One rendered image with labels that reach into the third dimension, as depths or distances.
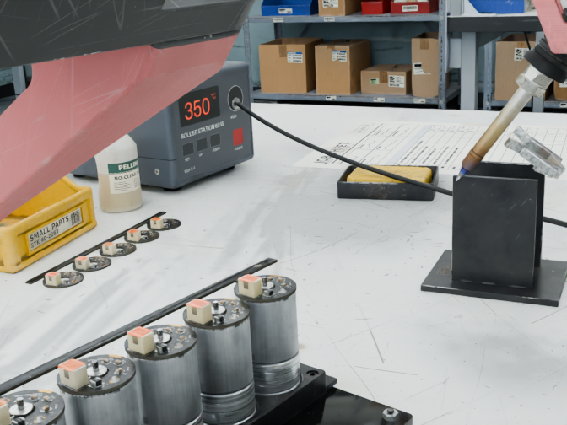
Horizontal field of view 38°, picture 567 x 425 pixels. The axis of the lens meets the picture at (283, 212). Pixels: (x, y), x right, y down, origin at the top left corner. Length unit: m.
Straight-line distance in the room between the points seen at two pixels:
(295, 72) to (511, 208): 4.45
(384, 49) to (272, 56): 0.70
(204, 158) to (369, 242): 0.21
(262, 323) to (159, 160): 0.38
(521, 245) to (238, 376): 0.21
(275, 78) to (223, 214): 4.33
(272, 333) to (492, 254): 0.19
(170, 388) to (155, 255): 0.28
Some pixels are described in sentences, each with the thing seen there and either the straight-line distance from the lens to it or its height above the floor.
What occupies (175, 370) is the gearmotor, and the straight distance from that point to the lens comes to 0.29.
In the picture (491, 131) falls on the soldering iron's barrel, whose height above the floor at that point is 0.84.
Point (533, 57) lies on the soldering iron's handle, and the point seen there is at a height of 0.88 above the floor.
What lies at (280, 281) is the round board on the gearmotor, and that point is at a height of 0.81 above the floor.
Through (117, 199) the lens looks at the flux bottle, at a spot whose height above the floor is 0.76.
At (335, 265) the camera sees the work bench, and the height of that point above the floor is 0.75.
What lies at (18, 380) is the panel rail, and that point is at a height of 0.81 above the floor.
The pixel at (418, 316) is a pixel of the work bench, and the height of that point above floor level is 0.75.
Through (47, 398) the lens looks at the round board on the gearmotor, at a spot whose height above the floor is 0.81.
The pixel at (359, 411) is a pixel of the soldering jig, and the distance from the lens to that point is 0.34.
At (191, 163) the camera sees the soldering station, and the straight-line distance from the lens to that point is 0.70.
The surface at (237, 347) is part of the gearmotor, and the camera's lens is 0.31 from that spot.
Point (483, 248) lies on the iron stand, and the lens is 0.48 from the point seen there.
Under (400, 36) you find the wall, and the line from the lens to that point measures 5.10.
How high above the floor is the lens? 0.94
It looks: 18 degrees down
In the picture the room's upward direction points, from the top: 3 degrees counter-clockwise
